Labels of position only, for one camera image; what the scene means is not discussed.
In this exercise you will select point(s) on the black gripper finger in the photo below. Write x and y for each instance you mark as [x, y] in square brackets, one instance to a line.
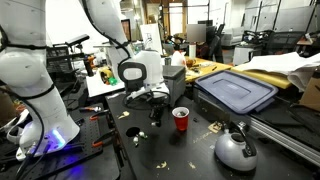
[153, 116]
[160, 116]

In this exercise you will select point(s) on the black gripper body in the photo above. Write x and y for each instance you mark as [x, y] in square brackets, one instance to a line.
[157, 104]

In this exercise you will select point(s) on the green white candy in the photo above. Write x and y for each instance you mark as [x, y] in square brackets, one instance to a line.
[135, 140]
[142, 134]
[153, 124]

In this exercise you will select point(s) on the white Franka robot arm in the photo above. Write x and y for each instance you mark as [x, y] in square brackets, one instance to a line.
[23, 66]

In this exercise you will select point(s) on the red plastic cup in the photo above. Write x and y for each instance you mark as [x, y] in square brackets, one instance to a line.
[181, 123]

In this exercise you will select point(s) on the grey toaster oven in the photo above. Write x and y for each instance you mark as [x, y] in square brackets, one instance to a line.
[175, 83]

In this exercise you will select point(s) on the large beige tape scrap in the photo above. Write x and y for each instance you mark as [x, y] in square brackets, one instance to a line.
[124, 115]

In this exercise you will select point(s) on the small black clip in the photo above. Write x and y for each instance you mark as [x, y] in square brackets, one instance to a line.
[195, 119]

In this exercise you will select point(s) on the grey mug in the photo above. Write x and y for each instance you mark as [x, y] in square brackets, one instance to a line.
[167, 61]

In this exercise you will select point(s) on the beige torn tape scrap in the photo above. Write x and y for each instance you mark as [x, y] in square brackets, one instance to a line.
[216, 127]
[162, 165]
[191, 165]

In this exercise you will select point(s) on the black storage bin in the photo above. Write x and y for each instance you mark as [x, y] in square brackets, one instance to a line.
[208, 106]

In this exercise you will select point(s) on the green toy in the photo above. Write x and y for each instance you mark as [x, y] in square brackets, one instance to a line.
[113, 81]

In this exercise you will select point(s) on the black clamp with orange tip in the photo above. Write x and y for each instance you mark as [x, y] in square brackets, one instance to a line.
[94, 117]
[97, 144]

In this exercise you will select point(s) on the yellow toy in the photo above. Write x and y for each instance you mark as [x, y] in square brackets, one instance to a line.
[106, 74]

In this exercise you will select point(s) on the yellow wooden table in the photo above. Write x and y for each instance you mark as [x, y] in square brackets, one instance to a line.
[206, 70]

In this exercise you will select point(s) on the white side table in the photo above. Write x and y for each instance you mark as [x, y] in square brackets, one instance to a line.
[96, 87]

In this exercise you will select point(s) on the white paper roll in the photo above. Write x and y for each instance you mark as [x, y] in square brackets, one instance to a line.
[192, 50]

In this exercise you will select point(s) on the white board with drawing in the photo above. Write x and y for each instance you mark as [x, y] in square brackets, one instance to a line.
[151, 36]

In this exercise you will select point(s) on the black optical breadboard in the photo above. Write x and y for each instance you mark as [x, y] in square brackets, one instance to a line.
[83, 131]

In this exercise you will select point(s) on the blue plastic bin lid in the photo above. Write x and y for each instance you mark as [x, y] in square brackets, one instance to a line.
[233, 90]

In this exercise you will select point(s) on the orange black power drill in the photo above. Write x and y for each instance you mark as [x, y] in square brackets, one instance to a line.
[89, 66]

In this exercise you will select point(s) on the grey computer monitor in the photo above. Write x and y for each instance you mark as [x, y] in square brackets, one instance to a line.
[196, 33]

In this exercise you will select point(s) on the yellow foam board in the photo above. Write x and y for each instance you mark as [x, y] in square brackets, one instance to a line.
[266, 78]

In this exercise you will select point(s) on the white paper sheets pile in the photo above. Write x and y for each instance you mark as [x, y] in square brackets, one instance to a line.
[280, 63]

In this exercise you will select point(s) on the black mesh office chair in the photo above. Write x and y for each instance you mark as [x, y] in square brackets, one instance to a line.
[283, 41]

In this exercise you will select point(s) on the brown cardboard box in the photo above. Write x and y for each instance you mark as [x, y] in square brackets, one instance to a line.
[311, 95]

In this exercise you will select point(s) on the aluminium extrusion rail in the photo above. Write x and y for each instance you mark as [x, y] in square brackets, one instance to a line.
[283, 138]

